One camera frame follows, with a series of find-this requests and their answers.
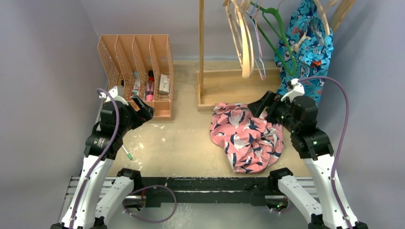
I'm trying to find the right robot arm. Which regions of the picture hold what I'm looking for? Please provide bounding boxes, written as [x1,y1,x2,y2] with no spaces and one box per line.
[247,91,368,229]

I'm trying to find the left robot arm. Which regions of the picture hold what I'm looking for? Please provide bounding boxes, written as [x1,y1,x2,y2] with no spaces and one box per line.
[51,93,155,229]

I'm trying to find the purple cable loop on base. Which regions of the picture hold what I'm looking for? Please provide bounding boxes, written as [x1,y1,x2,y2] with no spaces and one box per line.
[122,185,178,224]

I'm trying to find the wooden clothes rack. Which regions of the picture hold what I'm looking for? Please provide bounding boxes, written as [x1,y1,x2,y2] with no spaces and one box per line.
[196,0,354,111]

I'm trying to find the blue shark print shorts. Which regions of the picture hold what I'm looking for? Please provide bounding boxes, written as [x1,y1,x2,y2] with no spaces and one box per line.
[275,0,334,104]

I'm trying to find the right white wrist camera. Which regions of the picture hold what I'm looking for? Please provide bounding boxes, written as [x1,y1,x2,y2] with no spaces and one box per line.
[281,78,305,102]

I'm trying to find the pink shark print shorts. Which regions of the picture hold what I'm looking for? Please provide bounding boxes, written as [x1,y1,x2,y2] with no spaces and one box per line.
[210,103,284,174]

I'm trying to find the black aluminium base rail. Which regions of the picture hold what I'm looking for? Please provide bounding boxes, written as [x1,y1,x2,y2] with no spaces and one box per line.
[64,176,319,209]

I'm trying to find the small white box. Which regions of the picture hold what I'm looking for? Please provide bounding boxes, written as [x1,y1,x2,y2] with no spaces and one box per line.
[159,74,171,95]

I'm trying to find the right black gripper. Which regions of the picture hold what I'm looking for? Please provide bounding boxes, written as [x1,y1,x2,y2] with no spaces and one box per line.
[248,91,300,133]

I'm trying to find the green white marker pen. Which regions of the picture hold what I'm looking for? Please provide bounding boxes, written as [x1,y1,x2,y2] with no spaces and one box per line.
[122,145,133,160]

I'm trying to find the white tube in organizer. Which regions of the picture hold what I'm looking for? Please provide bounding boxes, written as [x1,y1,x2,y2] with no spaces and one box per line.
[132,71,140,95]

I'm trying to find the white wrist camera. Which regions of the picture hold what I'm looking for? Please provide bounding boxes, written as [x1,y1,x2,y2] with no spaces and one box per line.
[281,78,305,102]
[99,86,129,105]

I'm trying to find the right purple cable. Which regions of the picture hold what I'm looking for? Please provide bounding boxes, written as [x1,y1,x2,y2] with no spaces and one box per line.
[297,76,353,229]

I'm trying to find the orange plastic file organizer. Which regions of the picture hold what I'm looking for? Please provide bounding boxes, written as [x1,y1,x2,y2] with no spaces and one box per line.
[97,34,175,121]

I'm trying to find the pink bottle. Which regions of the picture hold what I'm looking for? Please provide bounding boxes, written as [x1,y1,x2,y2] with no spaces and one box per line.
[145,70,155,101]

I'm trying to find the green plastic hanger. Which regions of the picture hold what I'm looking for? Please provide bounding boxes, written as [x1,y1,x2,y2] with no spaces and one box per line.
[250,1,298,77]

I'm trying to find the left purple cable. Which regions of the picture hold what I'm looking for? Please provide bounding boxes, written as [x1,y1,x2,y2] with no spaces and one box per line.
[69,88,120,229]

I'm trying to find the wooden hanger holding blue shorts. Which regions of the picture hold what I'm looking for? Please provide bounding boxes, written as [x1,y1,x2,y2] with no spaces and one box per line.
[313,0,338,36]

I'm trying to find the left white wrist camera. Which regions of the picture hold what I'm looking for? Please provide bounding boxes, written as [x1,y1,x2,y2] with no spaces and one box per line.
[99,86,129,105]

